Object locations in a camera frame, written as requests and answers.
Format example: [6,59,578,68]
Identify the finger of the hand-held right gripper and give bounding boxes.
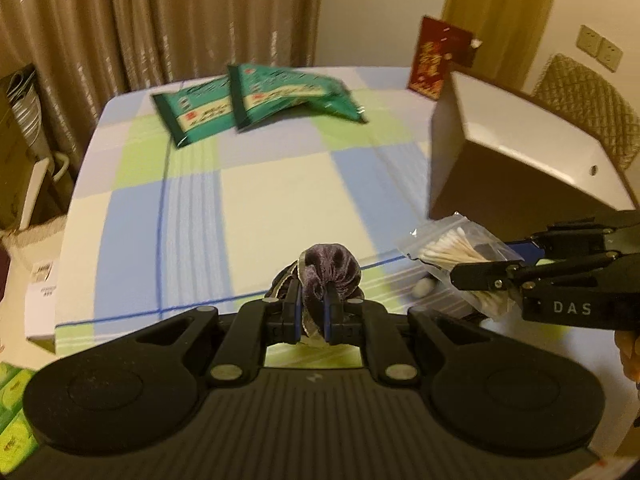
[450,252,626,293]
[506,217,621,262]

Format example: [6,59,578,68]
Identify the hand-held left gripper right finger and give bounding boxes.
[322,282,497,387]

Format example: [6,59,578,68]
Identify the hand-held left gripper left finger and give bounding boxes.
[134,280,303,387]

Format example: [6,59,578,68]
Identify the clear bag of cotton swabs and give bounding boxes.
[397,214,526,318]

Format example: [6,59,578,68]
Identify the brown cardboard box white inside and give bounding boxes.
[427,70,632,241]

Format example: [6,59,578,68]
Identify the person's right hand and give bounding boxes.
[616,330,640,383]

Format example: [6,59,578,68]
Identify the chair with quilted cover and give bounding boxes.
[532,52,640,171]

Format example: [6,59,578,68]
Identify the green tissue packet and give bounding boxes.
[151,77,237,148]
[300,80,368,125]

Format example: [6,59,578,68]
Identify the dark red carton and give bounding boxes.
[407,16,483,101]

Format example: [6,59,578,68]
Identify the green snack packets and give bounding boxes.
[227,62,353,133]

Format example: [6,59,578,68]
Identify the golden curtain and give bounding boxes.
[442,0,566,96]

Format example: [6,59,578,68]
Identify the small white box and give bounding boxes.
[22,255,62,356]

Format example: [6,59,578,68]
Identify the white plastic stool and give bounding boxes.
[27,152,77,227]

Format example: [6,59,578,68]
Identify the stack of green boxes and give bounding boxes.
[0,360,46,463]

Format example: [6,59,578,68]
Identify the brown sheer patterned curtain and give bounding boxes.
[0,0,321,111]

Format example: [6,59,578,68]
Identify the wall socket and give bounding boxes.
[576,24,603,58]
[597,37,624,72]

